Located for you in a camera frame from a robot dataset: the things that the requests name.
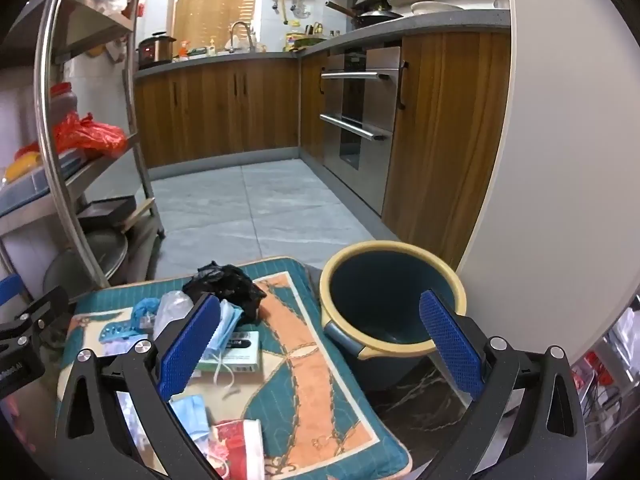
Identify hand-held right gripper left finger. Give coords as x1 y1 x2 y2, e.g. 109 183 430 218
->
54 292 223 480

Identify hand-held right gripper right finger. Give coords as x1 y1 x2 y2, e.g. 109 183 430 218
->
419 289 588 480

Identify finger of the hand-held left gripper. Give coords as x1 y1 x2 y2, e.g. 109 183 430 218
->
0 274 69 333

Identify clear plastic wrapper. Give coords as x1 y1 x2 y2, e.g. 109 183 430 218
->
152 290 195 341

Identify blue face mask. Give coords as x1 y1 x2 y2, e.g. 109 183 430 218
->
200 299 246 397
169 394 211 456

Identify green and white box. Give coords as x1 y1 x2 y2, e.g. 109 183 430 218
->
195 330 265 375

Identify blue wrapper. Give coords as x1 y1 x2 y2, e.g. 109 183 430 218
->
132 297 161 331

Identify blue pill blister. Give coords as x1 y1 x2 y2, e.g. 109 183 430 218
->
97 322 143 346

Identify black plastic bag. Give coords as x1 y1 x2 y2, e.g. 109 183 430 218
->
182 261 267 323

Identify blue bucket with yellow rim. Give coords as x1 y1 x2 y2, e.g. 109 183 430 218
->
319 241 468 393

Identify red and white packet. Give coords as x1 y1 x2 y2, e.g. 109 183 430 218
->
207 419 266 480

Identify round metal pan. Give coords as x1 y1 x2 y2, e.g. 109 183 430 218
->
42 230 130 298

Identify teal printed mat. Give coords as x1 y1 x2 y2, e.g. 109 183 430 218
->
56 256 413 480

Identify black box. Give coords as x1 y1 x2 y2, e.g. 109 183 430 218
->
77 197 137 231

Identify grey tray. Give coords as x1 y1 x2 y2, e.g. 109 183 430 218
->
0 152 86 211

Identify wooden board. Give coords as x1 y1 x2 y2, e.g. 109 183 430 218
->
122 197 156 231

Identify yellow package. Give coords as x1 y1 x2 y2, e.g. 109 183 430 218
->
5 152 43 181

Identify red plastic bag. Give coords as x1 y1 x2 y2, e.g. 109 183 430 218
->
52 112 128 158

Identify stainless steel shelf rack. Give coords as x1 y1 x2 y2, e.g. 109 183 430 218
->
0 0 166 301

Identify jar with red lid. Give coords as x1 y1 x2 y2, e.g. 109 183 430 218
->
49 82 80 126

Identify stainless steel oven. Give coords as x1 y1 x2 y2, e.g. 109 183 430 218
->
320 46 403 218

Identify wooden kitchen cabinets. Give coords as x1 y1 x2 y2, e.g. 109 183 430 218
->
134 30 512 271

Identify rice cooker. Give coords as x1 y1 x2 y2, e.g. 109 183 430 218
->
137 32 177 70

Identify kitchen faucet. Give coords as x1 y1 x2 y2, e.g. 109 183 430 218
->
229 21 257 53

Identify black wok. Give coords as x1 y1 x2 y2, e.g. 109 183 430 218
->
325 1 405 28

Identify white plate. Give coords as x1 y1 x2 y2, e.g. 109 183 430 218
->
411 1 465 15

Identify bamboo window blind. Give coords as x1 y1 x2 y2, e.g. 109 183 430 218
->
172 0 261 51

